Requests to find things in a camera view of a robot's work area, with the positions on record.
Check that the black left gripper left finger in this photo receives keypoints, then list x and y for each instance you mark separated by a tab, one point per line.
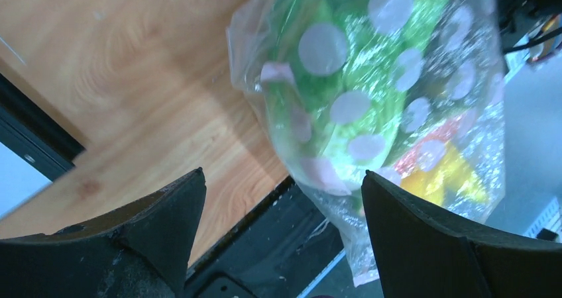
141	249

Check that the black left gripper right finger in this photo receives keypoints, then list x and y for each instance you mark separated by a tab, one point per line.
423	250

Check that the yellow toy bell pepper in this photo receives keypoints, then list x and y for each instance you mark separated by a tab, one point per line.
451	180

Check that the toy watermelon slice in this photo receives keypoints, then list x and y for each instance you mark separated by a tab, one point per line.
427	152

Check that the clear zip top bag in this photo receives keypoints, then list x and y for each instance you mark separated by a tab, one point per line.
462	72

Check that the green toy lettuce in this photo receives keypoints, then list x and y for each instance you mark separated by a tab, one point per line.
337	77

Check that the black white checkerboard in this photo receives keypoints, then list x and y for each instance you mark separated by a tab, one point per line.
35	149

